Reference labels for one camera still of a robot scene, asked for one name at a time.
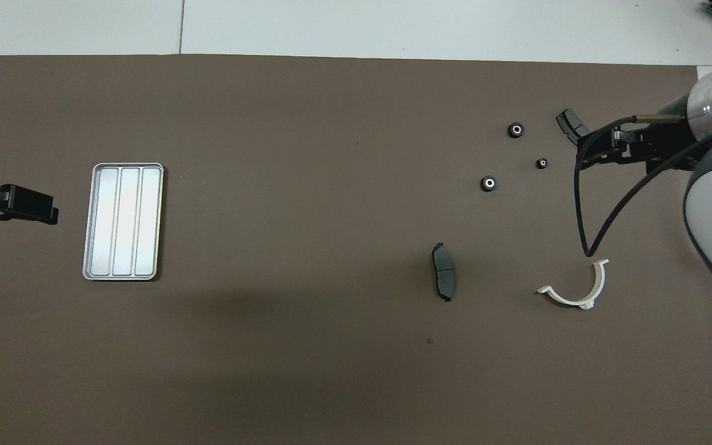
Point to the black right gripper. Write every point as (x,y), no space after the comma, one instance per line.
(659,145)

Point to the silver metal tray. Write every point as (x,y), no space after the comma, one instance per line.
(122,222)

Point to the dark grey brake pad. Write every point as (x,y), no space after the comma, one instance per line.
(444,275)
(569,120)

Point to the white curved plastic clip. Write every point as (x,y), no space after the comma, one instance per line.
(599,283)

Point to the brown table mat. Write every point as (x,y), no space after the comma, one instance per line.
(331,154)

